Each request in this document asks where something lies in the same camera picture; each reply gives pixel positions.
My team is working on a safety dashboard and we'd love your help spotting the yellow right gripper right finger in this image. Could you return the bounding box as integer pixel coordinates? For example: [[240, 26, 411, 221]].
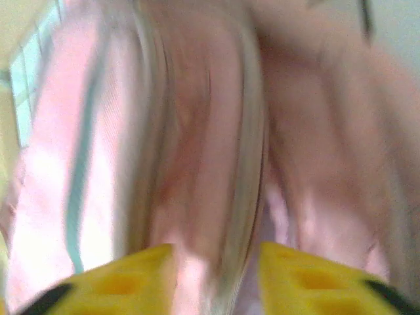
[[259, 241, 417, 315]]

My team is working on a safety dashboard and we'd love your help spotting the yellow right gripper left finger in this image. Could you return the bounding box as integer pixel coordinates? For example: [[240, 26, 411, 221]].
[[19, 243, 177, 315]]

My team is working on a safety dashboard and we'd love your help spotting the pink backpack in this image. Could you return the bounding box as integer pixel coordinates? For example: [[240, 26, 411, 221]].
[[0, 0, 420, 315]]

